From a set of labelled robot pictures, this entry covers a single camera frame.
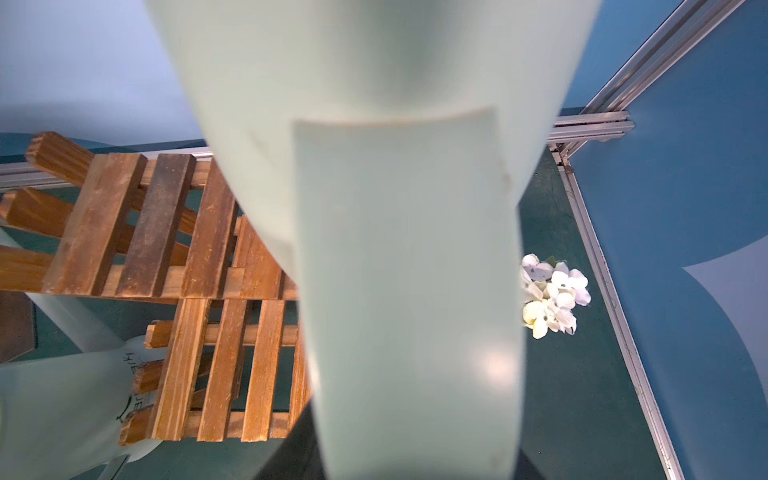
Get brown wooden slatted shelf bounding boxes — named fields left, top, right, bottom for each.
left=1, top=132, right=310, bottom=446

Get mint green watering can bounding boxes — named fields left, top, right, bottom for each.
left=146, top=1, right=600, bottom=479

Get white flowers in pot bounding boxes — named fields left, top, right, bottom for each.
left=520, top=254, right=592, bottom=340

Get pale blue watering can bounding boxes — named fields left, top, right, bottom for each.
left=1, top=293, right=166, bottom=479

